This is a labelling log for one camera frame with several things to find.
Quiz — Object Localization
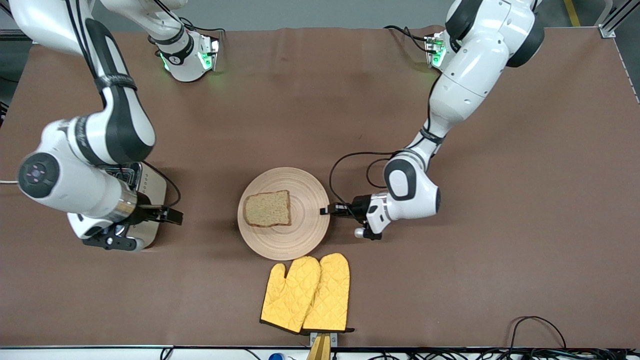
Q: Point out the yellow quilted oven mitt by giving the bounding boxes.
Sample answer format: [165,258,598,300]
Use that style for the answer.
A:
[260,256,322,334]
[302,252,356,334]

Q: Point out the brown bread slice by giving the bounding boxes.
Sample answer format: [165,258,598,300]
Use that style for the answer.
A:
[243,189,292,228]

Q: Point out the black base cable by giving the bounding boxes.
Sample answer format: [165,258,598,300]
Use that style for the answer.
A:
[384,24,432,55]

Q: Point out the black cable bundle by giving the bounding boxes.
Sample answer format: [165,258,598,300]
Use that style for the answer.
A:
[370,347,640,360]

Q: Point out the black cable loop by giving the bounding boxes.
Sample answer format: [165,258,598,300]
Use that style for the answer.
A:
[507,315,568,351]

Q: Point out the round wooden plate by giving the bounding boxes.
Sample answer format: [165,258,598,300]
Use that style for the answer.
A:
[237,166,332,261]

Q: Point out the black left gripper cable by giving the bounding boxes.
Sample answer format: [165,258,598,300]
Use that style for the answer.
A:
[328,151,401,211]

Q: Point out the chrome two-slot toaster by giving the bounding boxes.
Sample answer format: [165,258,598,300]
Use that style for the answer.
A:
[75,161,168,252]

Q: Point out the green lit controller board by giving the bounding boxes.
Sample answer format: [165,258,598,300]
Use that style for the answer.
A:
[424,31,448,69]
[197,36,221,72]

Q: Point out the aluminium frame profile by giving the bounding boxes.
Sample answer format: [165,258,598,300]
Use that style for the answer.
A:
[597,0,640,40]
[0,29,38,44]

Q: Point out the small metal bracket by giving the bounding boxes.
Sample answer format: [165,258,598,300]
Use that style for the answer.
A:
[309,331,339,348]

